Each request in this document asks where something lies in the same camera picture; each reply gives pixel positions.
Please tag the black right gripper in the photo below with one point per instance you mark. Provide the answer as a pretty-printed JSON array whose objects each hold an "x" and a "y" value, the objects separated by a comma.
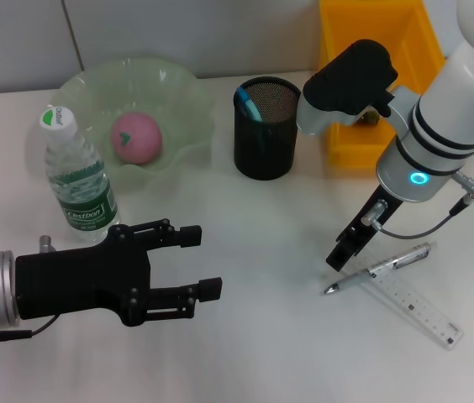
[{"x": 371, "y": 222}]

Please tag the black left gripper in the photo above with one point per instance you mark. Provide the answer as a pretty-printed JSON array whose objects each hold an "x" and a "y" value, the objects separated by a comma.
[{"x": 81, "y": 281}]

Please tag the silver ballpoint pen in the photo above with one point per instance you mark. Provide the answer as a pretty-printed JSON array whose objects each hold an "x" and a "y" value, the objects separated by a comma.
[{"x": 354, "y": 279}]

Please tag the clear plastic ruler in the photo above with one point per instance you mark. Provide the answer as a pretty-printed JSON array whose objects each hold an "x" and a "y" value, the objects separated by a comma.
[{"x": 422, "y": 306}]

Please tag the clear water bottle green label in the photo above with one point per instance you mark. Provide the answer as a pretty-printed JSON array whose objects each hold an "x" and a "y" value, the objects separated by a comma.
[{"x": 87, "y": 210}]

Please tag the pink peach toy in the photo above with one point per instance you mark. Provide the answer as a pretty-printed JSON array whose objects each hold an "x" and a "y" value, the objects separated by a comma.
[{"x": 136, "y": 138}]

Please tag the blue child scissors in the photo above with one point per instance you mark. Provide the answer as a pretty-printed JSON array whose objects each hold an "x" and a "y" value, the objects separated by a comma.
[{"x": 249, "y": 105}]

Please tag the black mesh pen holder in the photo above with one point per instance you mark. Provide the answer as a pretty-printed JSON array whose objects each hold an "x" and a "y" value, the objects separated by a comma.
[{"x": 266, "y": 142}]

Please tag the green glass fruit bowl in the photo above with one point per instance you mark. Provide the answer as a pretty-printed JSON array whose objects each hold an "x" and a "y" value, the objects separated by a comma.
[{"x": 165, "y": 92}]

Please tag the yellow plastic bin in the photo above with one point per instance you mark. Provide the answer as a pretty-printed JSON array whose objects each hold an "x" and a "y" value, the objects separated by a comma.
[{"x": 354, "y": 151}]

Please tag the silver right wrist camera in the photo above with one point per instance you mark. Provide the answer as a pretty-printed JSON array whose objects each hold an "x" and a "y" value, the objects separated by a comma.
[{"x": 346, "y": 80}]

